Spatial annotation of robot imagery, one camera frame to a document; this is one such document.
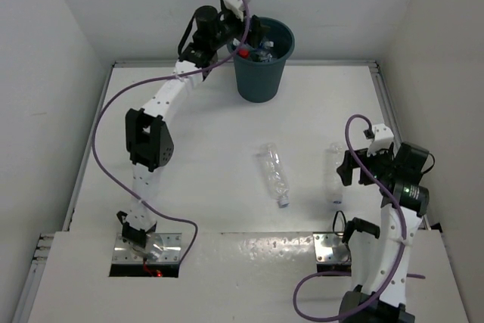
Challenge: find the left aluminium rail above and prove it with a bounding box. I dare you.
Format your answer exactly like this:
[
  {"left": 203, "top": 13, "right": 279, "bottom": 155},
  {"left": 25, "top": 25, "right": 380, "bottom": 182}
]
[{"left": 10, "top": 62, "right": 118, "bottom": 322}]

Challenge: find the dark teal plastic bin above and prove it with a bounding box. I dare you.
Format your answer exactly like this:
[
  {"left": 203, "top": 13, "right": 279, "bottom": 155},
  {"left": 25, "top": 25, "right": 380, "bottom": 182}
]
[{"left": 234, "top": 17, "right": 295, "bottom": 103}]

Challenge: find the red cap bottle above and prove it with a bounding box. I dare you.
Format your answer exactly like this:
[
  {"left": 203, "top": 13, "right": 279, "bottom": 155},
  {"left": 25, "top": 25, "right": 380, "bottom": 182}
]
[{"left": 238, "top": 48, "right": 250, "bottom": 59}]

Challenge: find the metal base plate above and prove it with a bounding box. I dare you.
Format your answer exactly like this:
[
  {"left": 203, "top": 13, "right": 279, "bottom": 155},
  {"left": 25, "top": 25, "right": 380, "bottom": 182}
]
[
  {"left": 313, "top": 232, "right": 351, "bottom": 265},
  {"left": 111, "top": 233, "right": 182, "bottom": 265}
]

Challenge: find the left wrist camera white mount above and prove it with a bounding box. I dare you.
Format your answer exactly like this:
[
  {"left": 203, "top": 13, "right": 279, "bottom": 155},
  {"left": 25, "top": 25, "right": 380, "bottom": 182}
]
[{"left": 225, "top": 0, "right": 250, "bottom": 21}]

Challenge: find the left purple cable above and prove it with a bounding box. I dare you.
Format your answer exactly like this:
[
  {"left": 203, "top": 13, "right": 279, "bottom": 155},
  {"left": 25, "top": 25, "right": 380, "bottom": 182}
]
[{"left": 92, "top": 0, "right": 253, "bottom": 263}]

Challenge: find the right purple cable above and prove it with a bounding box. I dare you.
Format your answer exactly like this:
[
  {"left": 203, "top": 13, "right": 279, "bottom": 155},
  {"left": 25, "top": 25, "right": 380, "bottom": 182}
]
[{"left": 293, "top": 113, "right": 427, "bottom": 321}]

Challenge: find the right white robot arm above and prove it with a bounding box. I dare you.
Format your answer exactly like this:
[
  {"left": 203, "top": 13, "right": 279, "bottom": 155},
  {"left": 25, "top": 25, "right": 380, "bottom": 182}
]
[{"left": 339, "top": 142, "right": 432, "bottom": 322}]

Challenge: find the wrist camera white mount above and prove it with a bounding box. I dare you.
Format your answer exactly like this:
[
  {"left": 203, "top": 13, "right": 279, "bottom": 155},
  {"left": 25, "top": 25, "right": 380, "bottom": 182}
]
[
  {"left": 365, "top": 123, "right": 394, "bottom": 157},
  {"left": 225, "top": 0, "right": 250, "bottom": 21}
]

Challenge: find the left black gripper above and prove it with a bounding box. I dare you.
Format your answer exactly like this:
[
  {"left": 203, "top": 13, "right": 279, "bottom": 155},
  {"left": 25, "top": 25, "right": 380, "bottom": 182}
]
[{"left": 209, "top": 0, "right": 268, "bottom": 51}]

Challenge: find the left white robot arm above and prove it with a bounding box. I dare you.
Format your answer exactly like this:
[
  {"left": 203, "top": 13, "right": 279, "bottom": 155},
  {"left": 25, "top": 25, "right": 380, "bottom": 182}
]
[{"left": 117, "top": 0, "right": 268, "bottom": 248}]

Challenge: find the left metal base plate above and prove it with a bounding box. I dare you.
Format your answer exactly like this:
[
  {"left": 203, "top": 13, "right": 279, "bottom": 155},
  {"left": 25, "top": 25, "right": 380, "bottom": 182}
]
[{"left": 111, "top": 233, "right": 182, "bottom": 265}]

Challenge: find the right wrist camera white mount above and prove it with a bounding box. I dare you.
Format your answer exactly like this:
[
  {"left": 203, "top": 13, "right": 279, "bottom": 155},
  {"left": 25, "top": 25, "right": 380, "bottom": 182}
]
[{"left": 365, "top": 123, "right": 394, "bottom": 157}]

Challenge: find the purple cable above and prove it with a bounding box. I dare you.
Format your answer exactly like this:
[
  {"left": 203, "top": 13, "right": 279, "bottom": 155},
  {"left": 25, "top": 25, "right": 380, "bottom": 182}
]
[
  {"left": 92, "top": 0, "right": 253, "bottom": 263},
  {"left": 293, "top": 113, "right": 427, "bottom": 321}
]

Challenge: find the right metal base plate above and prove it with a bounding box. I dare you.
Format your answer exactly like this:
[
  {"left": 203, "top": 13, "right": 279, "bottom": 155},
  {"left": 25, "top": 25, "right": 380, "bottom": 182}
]
[{"left": 313, "top": 232, "right": 351, "bottom": 265}]

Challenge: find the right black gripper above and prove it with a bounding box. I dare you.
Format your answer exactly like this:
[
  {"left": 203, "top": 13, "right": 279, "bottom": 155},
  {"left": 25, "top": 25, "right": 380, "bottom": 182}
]
[{"left": 337, "top": 141, "right": 396, "bottom": 185}]

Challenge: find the tall water bottle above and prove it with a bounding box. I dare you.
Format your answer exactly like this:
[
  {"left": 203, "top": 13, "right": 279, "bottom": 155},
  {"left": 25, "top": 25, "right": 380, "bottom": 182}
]
[{"left": 251, "top": 40, "right": 277, "bottom": 63}]

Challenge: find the crushed clear bottle lying centre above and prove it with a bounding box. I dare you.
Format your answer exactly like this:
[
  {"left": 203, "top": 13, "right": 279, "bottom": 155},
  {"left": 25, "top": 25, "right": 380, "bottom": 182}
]
[{"left": 256, "top": 143, "right": 290, "bottom": 208}]

